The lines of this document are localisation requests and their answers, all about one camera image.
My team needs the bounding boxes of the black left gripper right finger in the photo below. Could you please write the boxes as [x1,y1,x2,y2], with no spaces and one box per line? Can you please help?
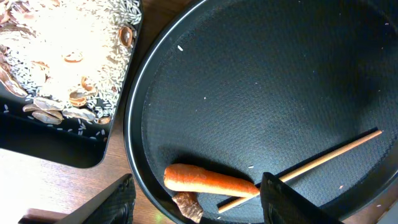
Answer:
[260,172,341,224]

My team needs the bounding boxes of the brown mushroom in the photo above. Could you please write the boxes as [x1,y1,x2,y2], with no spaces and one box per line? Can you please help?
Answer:
[172,192,204,223]

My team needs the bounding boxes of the orange carrot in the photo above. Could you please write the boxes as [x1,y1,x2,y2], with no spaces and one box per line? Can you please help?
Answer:
[164,164,259,198]

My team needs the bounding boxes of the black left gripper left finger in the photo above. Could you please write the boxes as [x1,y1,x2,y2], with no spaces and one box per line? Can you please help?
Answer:
[56,174,136,224]

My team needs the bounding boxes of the black rectangular tray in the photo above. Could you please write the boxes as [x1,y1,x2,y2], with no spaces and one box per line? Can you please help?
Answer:
[0,0,144,169]

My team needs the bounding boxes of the wooden chopstick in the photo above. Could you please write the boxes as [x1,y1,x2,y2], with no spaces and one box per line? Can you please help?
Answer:
[218,130,382,213]

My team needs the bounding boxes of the pile of food scraps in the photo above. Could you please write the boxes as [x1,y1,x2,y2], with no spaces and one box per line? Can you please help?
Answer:
[1,0,143,140]

